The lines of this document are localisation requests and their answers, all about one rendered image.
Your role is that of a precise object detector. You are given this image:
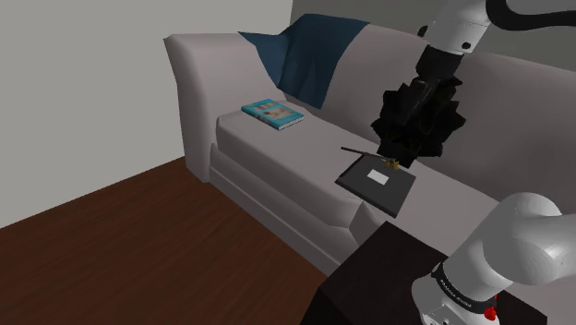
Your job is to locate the black pen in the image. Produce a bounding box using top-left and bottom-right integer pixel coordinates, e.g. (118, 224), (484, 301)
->
(340, 146), (384, 160)

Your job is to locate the dark grey book white label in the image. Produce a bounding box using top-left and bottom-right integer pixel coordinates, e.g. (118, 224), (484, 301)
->
(334, 152), (417, 220)

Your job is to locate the dark blue blanket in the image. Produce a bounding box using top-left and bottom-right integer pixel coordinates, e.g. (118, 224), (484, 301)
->
(237, 13), (371, 111)

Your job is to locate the grey sofa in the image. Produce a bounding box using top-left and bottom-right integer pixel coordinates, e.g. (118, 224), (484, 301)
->
(162, 20), (576, 316)

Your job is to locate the teal book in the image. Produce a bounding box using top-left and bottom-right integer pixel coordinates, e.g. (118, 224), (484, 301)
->
(241, 98), (306, 132)

